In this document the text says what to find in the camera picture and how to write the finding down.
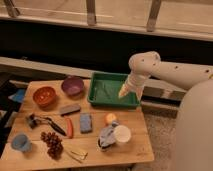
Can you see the small metal tin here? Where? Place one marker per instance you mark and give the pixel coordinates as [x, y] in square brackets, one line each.
[104, 148]

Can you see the green plastic tray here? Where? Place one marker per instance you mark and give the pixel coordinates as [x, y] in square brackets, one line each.
[104, 89]

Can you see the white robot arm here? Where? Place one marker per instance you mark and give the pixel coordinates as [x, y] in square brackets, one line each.
[193, 147]

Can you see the orange ball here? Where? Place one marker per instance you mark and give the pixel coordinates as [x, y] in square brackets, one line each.
[109, 118]

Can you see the brown grape bunch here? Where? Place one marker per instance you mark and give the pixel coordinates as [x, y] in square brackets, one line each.
[54, 144]

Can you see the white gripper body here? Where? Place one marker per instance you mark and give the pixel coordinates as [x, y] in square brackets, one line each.
[135, 83]

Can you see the purple bowl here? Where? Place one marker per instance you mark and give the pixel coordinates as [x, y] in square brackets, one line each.
[72, 85]

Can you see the white cup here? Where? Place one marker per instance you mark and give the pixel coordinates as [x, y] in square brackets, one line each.
[122, 134]

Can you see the red carrot stick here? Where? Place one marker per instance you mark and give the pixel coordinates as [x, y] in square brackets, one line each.
[69, 128]

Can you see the blue sponge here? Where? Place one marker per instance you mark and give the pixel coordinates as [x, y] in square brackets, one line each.
[85, 123]

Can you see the black handled brush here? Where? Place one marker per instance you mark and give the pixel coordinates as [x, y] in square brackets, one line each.
[34, 120]

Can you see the grey eraser block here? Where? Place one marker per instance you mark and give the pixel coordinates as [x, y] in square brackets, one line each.
[69, 109]

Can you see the red orange bowl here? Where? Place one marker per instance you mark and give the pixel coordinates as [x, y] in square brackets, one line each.
[44, 96]

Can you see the blue cup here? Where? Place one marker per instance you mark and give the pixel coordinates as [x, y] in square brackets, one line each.
[21, 143]

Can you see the grey white towel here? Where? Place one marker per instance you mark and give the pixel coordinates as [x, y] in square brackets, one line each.
[106, 135]

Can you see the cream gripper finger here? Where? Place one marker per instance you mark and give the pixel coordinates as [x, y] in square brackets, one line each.
[139, 94]
[123, 91]

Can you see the blue object off table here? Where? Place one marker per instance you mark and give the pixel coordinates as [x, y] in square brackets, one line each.
[18, 96]

